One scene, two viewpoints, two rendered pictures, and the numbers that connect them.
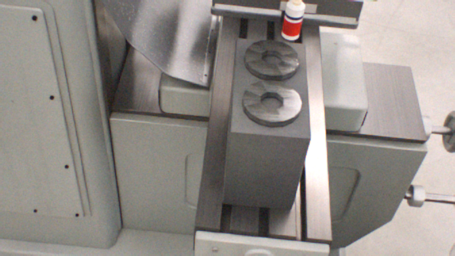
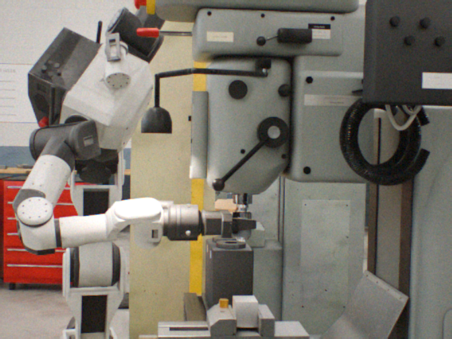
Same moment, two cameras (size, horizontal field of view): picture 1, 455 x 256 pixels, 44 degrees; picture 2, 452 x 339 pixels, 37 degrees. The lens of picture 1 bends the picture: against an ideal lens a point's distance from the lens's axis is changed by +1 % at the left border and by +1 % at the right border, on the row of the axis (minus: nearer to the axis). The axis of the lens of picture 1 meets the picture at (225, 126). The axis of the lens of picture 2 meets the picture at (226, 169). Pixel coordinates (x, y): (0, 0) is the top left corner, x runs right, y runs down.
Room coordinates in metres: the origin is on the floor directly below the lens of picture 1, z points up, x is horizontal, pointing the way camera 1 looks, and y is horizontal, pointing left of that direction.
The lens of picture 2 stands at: (2.70, -0.31, 1.45)
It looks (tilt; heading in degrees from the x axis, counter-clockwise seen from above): 3 degrees down; 174
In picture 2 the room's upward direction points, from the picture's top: 1 degrees clockwise
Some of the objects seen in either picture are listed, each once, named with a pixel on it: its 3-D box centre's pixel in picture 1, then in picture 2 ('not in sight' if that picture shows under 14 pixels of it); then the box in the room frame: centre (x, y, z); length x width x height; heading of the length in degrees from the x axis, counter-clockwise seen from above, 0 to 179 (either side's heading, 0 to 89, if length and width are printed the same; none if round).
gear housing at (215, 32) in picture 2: not in sight; (264, 39); (1.06, -0.04, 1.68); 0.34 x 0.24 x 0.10; 90
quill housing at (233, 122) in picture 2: not in sight; (246, 125); (1.06, -0.08, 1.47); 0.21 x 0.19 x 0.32; 0
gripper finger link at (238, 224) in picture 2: not in sight; (243, 224); (1.09, -0.08, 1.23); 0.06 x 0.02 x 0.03; 90
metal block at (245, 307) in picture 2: not in sight; (245, 311); (1.14, -0.08, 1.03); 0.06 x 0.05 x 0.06; 179
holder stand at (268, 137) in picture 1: (265, 120); (228, 272); (0.65, -0.07, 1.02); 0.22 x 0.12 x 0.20; 1
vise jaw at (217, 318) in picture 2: not in sight; (220, 319); (1.14, -0.14, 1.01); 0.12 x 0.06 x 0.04; 179
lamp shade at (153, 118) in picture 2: not in sight; (157, 120); (1.12, -0.29, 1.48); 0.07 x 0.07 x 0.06
